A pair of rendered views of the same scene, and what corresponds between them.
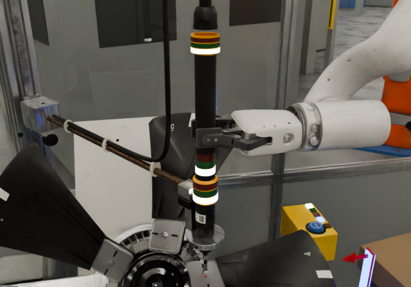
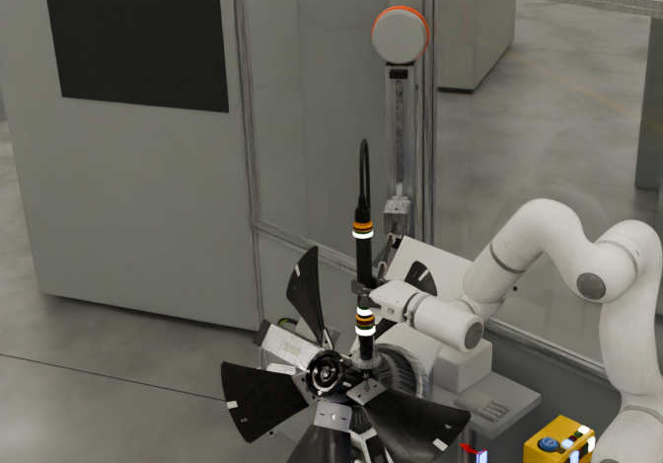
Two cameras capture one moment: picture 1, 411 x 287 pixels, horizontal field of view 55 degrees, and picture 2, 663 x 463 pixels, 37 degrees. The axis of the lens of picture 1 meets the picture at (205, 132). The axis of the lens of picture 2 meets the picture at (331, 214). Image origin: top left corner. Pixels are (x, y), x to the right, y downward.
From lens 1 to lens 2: 1.95 m
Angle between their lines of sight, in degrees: 53
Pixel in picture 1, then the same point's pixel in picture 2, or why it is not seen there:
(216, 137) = (358, 289)
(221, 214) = (590, 414)
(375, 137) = (450, 342)
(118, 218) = (391, 333)
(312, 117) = (412, 305)
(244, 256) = (405, 399)
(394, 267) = not seen: outside the picture
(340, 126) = (425, 321)
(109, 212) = not seen: hidden behind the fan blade
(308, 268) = (433, 433)
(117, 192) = not seen: hidden behind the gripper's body
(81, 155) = (395, 268)
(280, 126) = (387, 301)
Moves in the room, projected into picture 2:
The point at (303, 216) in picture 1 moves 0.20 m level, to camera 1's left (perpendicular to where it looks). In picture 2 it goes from (558, 432) to (503, 394)
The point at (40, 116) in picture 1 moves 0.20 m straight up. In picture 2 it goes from (387, 220) to (386, 155)
